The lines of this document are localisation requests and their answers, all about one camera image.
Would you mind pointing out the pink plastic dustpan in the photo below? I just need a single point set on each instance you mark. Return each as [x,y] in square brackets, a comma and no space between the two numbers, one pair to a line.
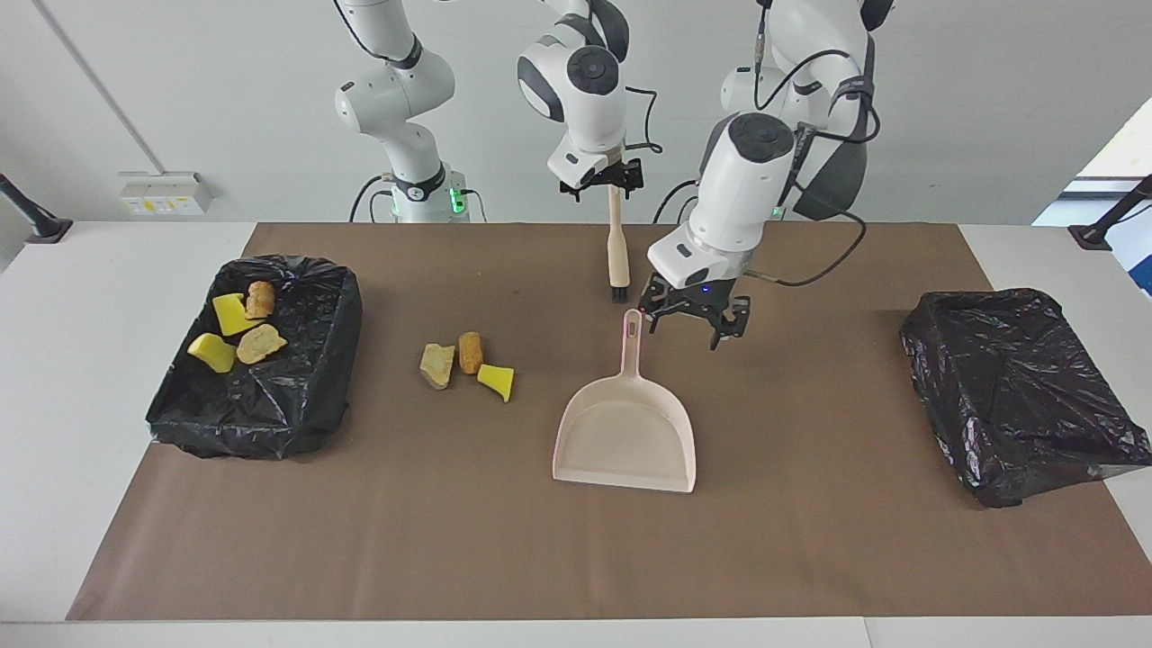
[625,441]

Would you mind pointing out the grey-yellow sponge chunk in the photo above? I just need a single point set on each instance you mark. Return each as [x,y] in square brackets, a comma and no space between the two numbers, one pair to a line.
[437,365]

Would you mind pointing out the grey wall conduit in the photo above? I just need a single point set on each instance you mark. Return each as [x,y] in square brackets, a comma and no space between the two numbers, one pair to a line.
[90,74]

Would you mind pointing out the pale yellow piece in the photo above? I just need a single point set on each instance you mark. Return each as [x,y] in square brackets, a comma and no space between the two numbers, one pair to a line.
[261,344]

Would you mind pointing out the bright window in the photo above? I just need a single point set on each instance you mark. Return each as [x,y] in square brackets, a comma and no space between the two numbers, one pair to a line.
[1129,148]

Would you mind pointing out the brown paper table mat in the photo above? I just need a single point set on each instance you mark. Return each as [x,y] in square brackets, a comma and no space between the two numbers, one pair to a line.
[720,540]

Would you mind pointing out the lumpy yellow sponge piece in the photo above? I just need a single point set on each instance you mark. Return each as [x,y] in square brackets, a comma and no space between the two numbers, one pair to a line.
[212,353]

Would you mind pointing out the brown bread chunk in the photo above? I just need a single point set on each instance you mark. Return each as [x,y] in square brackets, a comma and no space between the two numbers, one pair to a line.
[471,353]

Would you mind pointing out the notched yellow sponge piece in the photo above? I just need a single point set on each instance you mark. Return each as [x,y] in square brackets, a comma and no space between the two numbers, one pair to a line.
[229,315]

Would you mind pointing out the yellow sponge wedge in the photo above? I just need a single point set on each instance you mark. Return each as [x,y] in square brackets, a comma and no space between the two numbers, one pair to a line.
[498,380]

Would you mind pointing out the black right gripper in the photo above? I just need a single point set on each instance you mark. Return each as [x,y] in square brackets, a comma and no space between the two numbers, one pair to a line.
[601,175]

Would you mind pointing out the bin with black bag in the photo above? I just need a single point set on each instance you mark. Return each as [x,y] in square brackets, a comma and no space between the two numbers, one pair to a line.
[1017,405]
[270,405]

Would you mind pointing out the white wall socket box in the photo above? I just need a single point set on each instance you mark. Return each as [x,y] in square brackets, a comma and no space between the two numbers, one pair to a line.
[166,193]

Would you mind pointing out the beige brush black bristles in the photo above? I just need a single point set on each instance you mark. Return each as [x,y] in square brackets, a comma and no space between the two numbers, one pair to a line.
[618,252]

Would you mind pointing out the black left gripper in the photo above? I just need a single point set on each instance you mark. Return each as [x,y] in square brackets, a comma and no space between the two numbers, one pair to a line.
[702,297]

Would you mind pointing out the orange striped croissant piece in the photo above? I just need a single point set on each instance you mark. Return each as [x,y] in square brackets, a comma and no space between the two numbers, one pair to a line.
[260,300]

